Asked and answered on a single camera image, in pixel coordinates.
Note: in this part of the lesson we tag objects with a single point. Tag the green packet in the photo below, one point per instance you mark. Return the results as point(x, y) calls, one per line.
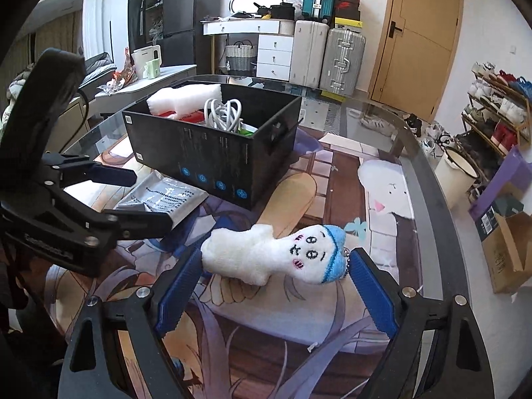
point(247, 132)

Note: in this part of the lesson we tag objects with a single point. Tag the striped floor rug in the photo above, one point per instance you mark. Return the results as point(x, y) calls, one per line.
point(328, 114)

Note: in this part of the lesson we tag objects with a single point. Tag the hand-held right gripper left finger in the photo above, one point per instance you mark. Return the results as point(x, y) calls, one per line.
point(176, 295)

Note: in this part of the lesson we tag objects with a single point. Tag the black bag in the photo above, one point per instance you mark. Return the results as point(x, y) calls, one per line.
point(282, 12)

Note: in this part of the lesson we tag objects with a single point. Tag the wooden door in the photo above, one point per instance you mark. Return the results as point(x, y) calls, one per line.
point(415, 50)

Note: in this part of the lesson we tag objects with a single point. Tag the green cup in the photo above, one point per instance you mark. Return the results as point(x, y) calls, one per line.
point(151, 70)

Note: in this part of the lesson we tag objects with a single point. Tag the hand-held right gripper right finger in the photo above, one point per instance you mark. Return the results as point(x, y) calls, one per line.
point(374, 295)

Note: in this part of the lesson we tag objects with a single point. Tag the black storage box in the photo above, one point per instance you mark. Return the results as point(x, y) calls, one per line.
point(208, 158)

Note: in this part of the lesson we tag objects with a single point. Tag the crumpled snack wrappers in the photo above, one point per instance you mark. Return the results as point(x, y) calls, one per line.
point(120, 77)

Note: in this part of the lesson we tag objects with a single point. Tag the cream enamel basin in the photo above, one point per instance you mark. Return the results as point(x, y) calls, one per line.
point(455, 178)

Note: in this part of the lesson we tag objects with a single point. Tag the silver foil packet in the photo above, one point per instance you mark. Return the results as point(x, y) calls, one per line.
point(166, 197)

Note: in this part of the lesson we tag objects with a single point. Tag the wooden shoe rack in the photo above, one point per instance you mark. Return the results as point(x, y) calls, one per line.
point(478, 124)

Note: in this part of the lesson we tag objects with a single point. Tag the scattered black white shoes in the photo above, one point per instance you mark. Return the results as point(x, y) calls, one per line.
point(415, 126)

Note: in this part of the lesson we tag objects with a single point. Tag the dark green box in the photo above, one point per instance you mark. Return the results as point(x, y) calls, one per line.
point(494, 220)

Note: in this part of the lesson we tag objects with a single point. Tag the silver suitcase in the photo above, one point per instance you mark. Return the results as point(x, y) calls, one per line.
point(343, 60)

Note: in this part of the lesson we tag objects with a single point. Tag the group of assorted sneakers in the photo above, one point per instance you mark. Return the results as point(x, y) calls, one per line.
point(507, 108)

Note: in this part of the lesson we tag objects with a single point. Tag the dark glass cabinet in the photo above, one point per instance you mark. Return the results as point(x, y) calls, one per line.
point(145, 8)

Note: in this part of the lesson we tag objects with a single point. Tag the red packet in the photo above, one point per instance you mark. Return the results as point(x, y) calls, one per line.
point(183, 115)

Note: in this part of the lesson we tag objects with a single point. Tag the white curtain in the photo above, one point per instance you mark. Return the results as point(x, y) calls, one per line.
point(104, 16)

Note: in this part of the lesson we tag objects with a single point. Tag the white kettle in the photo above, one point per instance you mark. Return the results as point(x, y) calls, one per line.
point(143, 60)

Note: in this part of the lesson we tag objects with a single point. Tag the stack of shoe boxes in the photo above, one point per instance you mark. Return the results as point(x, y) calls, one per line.
point(348, 4)

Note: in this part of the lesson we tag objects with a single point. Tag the grey side table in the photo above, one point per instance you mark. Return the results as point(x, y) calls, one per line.
point(166, 77)

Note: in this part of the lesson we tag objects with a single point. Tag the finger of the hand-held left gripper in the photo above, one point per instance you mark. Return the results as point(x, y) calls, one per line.
point(141, 224)
point(114, 176)

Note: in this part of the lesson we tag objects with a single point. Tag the printed cartoon table mat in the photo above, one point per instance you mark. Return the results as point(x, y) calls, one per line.
point(332, 183)

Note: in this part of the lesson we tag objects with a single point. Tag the white vanity desk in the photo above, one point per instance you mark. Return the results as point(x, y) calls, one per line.
point(274, 56)

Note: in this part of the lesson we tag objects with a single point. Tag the open cardboard box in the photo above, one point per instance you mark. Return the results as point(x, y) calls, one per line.
point(503, 257)

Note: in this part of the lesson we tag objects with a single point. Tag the wicker basket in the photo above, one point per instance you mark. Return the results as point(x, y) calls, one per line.
point(240, 60)

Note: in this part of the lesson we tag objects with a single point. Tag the white plush toy blue hat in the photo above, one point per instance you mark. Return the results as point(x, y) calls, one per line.
point(257, 253)

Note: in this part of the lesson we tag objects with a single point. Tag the white suitcase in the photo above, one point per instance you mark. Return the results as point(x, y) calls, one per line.
point(307, 54)

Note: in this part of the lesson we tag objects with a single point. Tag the grey padded jacket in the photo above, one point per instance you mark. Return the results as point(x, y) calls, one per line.
point(97, 68)

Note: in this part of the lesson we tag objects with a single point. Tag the black fridge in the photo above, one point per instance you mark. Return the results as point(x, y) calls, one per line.
point(183, 16)

